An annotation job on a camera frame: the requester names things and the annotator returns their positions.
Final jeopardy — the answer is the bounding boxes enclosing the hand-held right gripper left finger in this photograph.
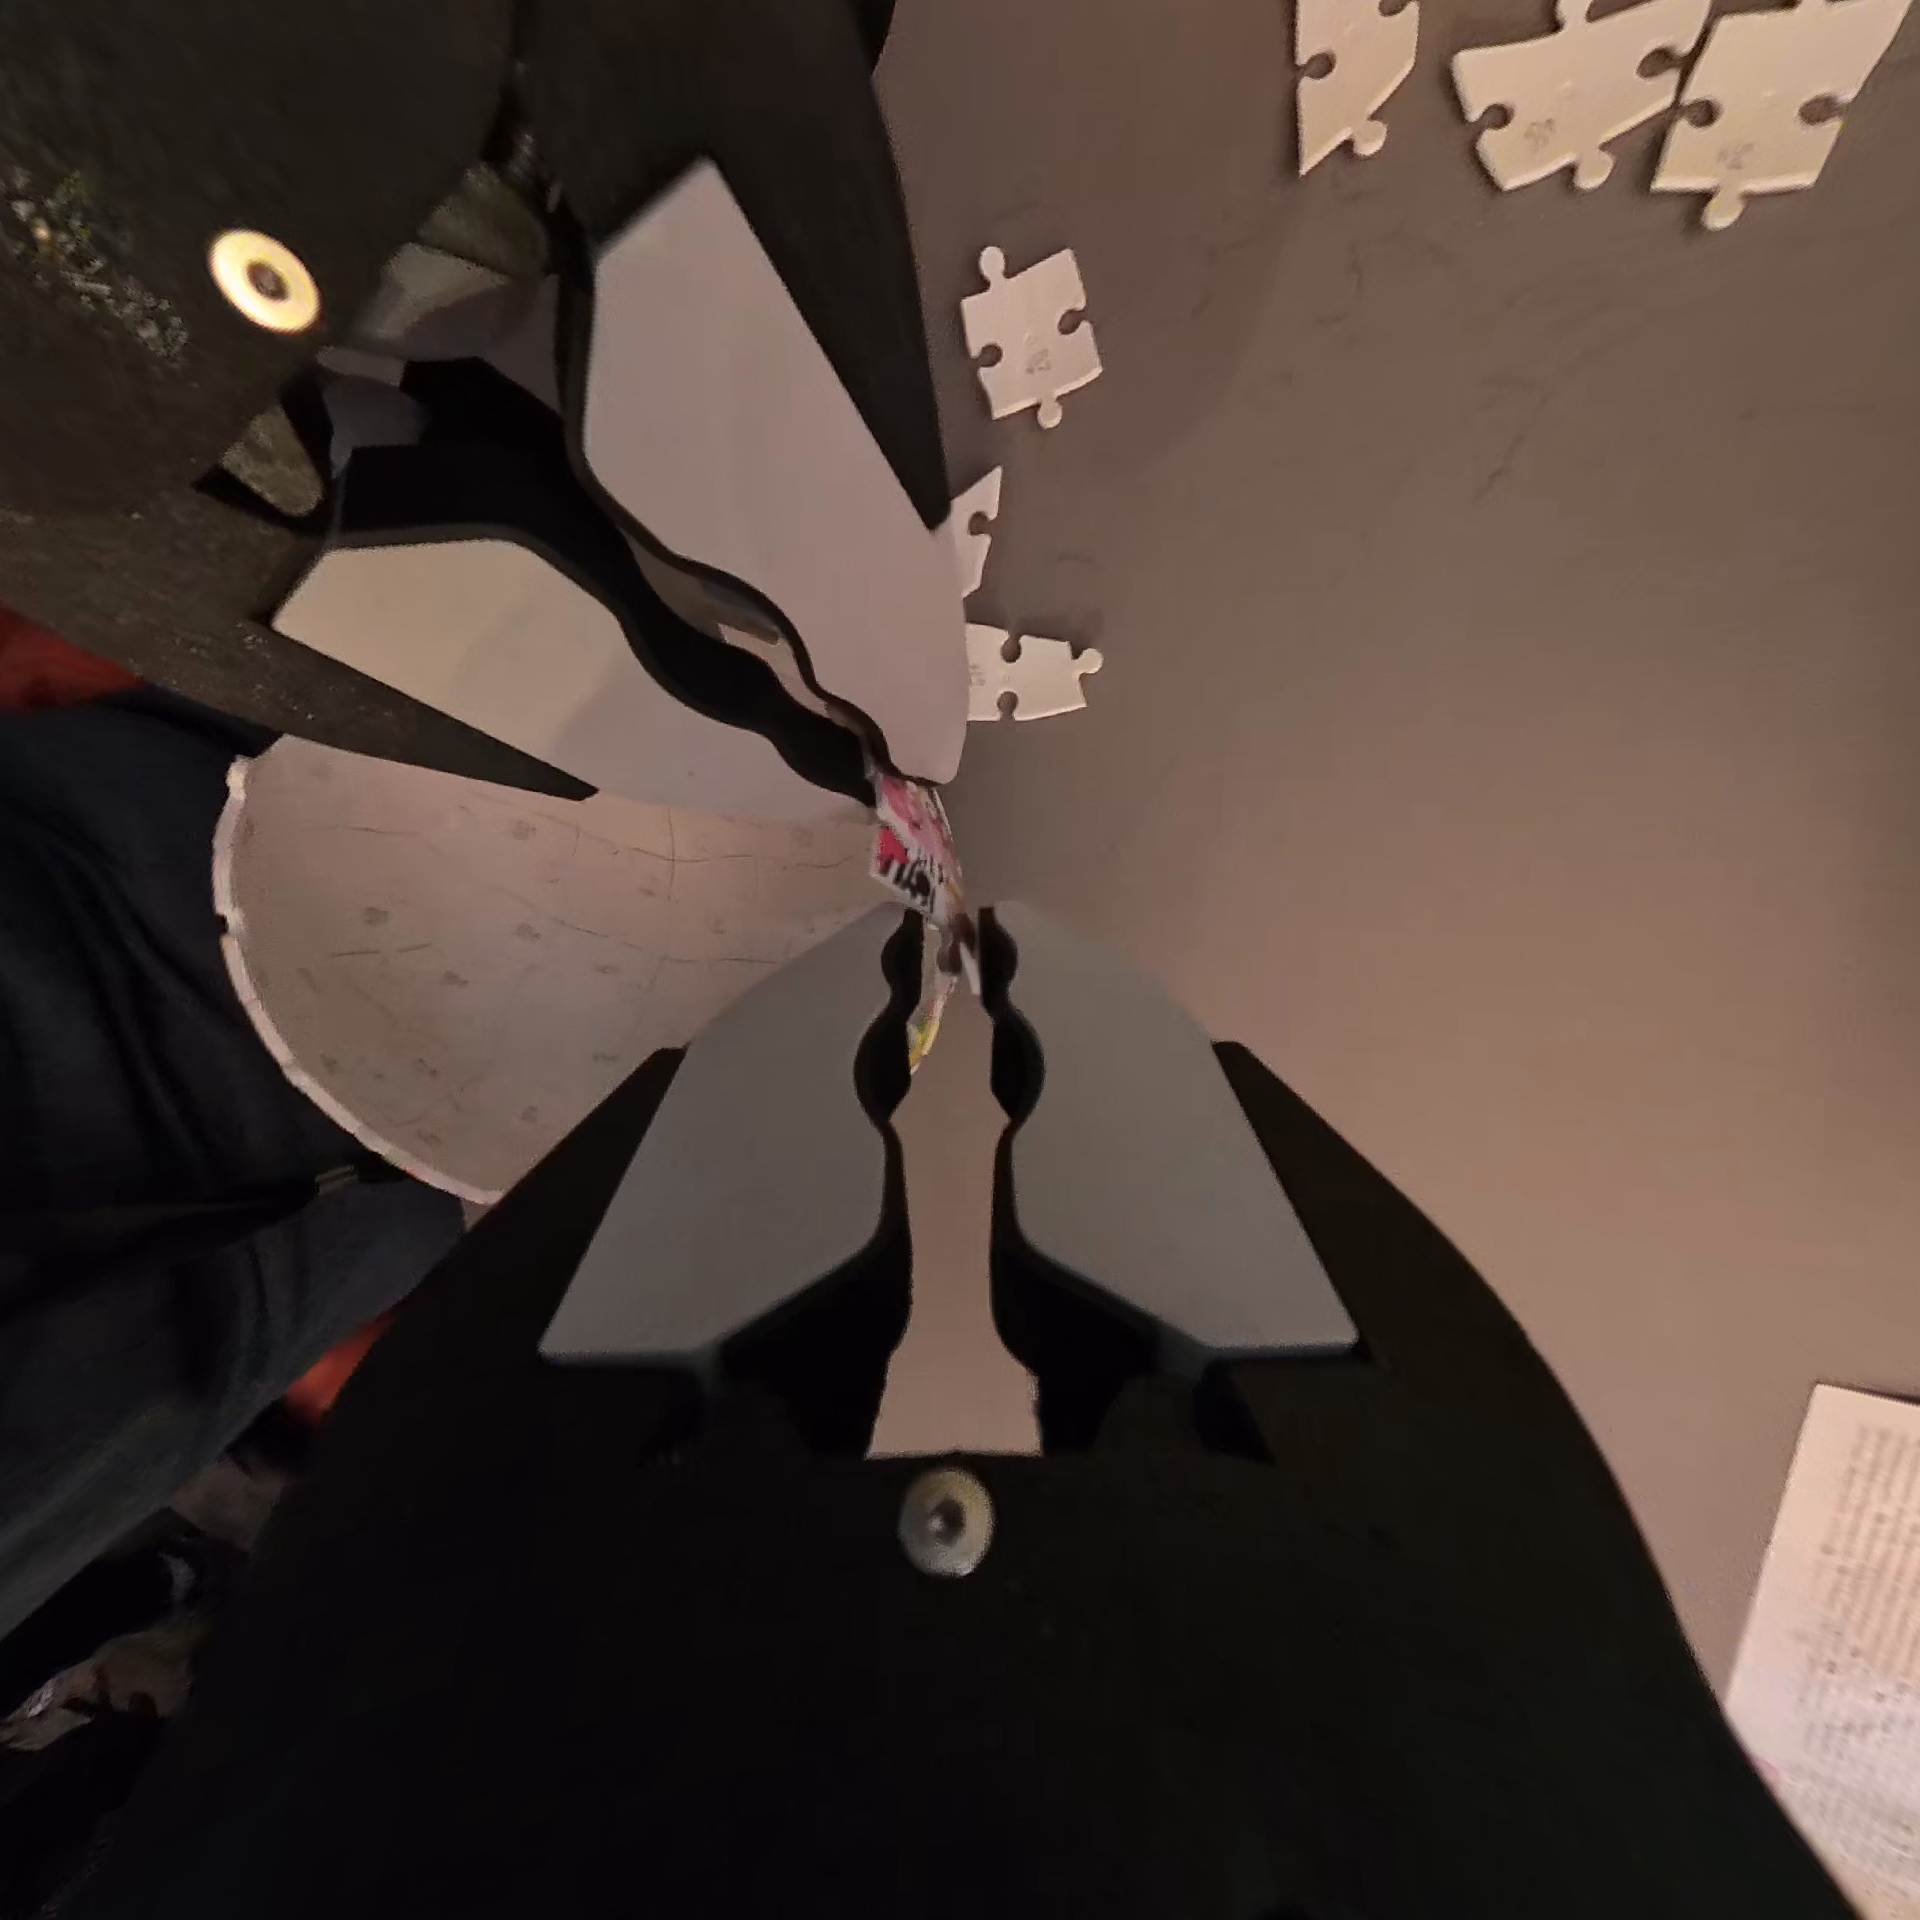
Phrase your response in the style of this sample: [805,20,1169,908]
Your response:
[536,905,921,1452]

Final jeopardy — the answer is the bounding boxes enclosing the white puzzle pieces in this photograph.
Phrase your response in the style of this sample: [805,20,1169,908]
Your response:
[937,0,1907,726]

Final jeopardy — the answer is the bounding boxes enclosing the orange jacket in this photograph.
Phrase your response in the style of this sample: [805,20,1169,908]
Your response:
[0,609,399,1403]

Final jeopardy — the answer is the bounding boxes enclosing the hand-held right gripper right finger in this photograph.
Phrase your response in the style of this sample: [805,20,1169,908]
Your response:
[974,900,1360,1452]

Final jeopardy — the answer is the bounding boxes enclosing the white instruction sheet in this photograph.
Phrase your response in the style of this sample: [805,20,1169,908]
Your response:
[1726,1384,1920,1914]

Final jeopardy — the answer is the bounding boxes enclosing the colourful cartoon puzzle ball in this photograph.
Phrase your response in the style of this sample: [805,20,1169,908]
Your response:
[215,742,985,1206]

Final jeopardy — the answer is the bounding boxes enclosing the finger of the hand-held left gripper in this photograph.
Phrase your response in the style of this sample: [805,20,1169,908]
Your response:
[270,360,903,825]
[556,158,973,786]

